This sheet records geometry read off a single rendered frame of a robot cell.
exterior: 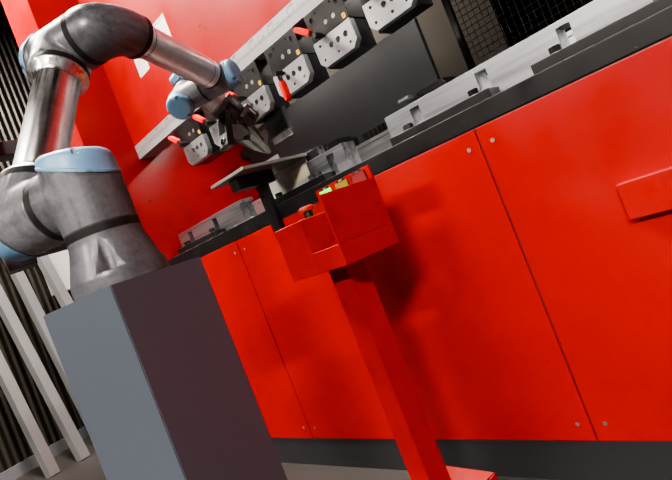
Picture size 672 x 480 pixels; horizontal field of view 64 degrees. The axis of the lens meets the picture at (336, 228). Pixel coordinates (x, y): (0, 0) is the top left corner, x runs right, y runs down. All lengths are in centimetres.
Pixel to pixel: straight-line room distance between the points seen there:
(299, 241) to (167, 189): 143
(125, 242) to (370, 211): 50
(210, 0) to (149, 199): 92
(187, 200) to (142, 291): 173
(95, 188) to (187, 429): 38
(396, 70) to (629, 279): 124
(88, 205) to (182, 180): 170
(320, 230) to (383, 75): 110
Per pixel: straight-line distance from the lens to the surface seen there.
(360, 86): 221
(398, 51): 210
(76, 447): 389
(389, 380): 119
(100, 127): 251
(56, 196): 91
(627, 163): 113
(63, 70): 122
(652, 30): 111
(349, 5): 157
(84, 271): 88
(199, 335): 88
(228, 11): 191
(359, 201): 112
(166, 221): 247
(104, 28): 122
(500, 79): 132
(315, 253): 112
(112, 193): 90
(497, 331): 133
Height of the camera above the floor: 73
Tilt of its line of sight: level
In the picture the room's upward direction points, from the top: 22 degrees counter-clockwise
